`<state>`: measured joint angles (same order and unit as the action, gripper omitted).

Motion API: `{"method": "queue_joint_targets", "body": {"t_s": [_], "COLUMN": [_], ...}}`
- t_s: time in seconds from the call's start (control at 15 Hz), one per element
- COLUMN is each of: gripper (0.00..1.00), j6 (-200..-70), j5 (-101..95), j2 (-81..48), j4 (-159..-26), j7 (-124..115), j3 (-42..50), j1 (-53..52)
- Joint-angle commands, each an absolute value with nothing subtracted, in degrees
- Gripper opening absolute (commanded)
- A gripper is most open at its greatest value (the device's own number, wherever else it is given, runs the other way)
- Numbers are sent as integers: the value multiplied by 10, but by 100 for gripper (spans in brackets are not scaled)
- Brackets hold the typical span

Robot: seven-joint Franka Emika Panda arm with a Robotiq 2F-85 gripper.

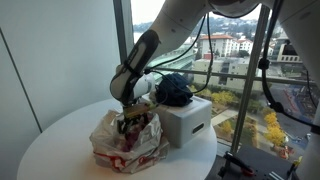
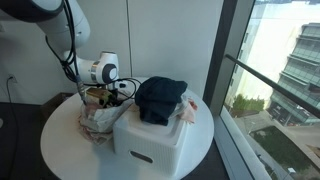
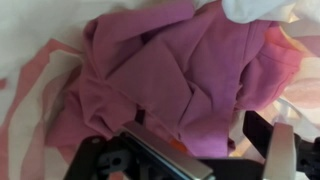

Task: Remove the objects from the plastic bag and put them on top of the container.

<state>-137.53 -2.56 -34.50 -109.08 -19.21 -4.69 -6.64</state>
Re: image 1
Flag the horizontal grey window railing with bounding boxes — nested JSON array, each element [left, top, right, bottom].
[[146, 64, 320, 87]]

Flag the white red printed plastic bag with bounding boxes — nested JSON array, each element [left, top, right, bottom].
[[88, 108, 171, 175]]

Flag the white rectangular plastic container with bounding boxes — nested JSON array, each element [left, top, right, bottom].
[[142, 94, 213, 149]]

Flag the red handled black tool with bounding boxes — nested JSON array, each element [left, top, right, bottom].
[[223, 150, 256, 178]]

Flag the dark window frame edge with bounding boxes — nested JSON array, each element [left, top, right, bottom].
[[112, 0, 140, 66]]

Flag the grey window mullion post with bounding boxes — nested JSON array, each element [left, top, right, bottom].
[[229, 4, 272, 155]]

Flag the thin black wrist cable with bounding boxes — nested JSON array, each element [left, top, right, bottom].
[[143, 12, 215, 96]]

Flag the thick black hanging cable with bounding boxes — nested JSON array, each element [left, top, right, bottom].
[[257, 0, 320, 132]]

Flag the dark navy cloth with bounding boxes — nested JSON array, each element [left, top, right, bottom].
[[154, 72, 195, 108]]

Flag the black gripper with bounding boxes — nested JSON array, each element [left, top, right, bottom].
[[116, 113, 151, 135]]

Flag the yellow black hand tool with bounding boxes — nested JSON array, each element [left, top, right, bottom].
[[285, 155, 303, 177]]

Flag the black work bench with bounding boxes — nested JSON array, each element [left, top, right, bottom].
[[205, 144, 298, 180]]

